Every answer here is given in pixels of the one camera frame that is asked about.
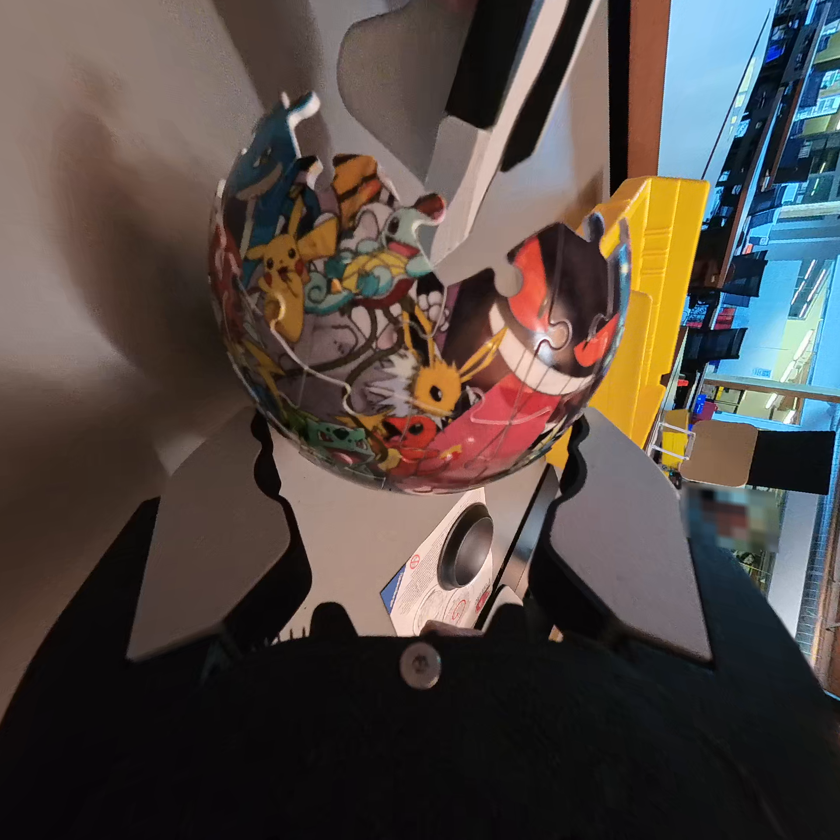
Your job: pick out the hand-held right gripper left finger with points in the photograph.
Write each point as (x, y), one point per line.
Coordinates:
(210, 544)

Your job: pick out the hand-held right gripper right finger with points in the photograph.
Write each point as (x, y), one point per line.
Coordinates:
(630, 544)

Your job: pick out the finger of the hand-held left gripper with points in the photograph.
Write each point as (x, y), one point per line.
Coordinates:
(459, 197)
(525, 72)

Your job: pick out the colourful cartoon puzzle ball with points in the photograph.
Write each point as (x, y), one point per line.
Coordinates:
(341, 341)

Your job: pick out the black round ball stand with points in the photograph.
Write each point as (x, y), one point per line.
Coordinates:
(467, 544)

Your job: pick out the brown rounded panel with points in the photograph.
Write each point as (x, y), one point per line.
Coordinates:
(722, 453)

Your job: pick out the black rectangular panel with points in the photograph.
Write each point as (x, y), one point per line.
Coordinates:
(794, 459)

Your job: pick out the white printed instruction sheet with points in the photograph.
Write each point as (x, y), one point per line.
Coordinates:
(413, 590)

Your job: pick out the yellow plastic bin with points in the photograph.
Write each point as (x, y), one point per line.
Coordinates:
(663, 295)

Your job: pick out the brown wooden post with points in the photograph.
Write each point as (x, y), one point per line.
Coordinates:
(649, 85)

